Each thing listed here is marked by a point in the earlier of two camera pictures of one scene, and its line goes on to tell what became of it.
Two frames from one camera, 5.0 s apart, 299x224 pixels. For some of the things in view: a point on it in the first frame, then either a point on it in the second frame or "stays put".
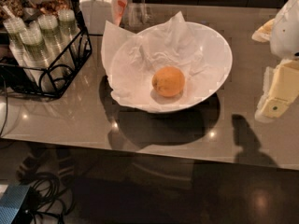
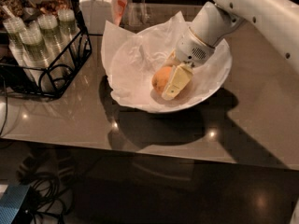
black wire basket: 44,42 stays put
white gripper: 286,35 -> 192,51
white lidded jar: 95,5 stays put
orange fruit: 168,81 stays put
